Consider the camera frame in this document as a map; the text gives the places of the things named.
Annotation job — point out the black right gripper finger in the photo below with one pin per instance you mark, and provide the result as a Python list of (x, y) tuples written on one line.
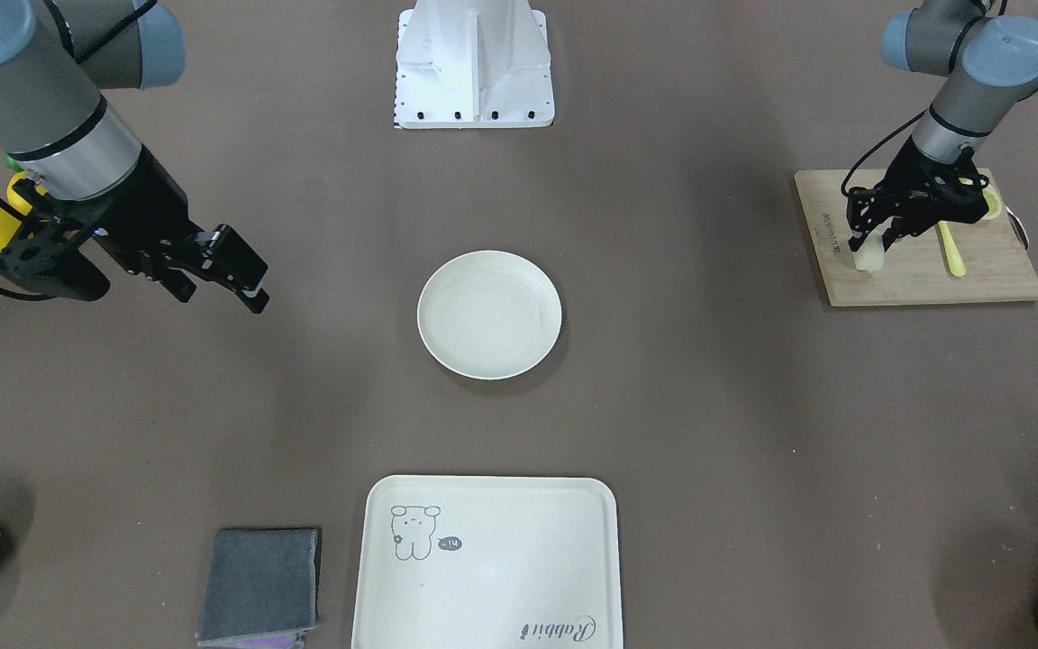
[(229, 257), (255, 300)]

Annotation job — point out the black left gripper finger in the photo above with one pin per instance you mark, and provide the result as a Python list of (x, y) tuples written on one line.
[(894, 232), (867, 243)]

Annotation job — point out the lemon slice back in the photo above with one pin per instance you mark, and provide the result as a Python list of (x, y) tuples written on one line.
[(995, 206)]

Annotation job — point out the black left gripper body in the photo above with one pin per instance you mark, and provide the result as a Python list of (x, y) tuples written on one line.
[(921, 171)]

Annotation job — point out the cream rectangular tray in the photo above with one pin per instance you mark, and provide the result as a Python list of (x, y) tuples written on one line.
[(489, 562)]

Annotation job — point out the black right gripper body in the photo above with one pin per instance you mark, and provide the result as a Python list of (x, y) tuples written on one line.
[(151, 209)]

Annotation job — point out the bamboo cutting board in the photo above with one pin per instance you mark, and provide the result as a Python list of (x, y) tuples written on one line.
[(997, 267)]

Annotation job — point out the grey folded cloth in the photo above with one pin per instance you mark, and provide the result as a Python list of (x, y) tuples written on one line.
[(261, 588)]

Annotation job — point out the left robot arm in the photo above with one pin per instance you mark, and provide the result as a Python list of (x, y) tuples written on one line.
[(988, 63)]

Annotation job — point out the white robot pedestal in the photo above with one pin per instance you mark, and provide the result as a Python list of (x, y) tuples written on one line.
[(473, 64)]

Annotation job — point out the cream round plate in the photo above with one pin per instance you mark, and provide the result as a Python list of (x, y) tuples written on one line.
[(489, 315)]

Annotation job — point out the yellow plastic knife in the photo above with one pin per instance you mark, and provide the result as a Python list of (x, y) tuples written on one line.
[(950, 251)]

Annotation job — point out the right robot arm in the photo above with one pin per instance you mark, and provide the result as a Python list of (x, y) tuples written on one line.
[(86, 175)]

